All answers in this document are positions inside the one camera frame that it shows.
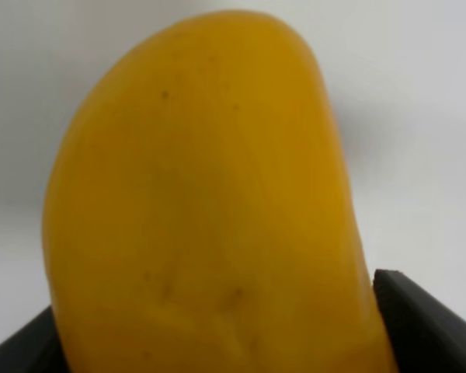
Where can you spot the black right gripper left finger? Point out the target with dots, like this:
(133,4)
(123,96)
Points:
(34,348)

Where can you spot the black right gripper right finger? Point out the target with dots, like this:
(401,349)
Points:
(426,336)

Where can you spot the yellow mango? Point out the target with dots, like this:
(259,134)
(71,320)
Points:
(199,218)

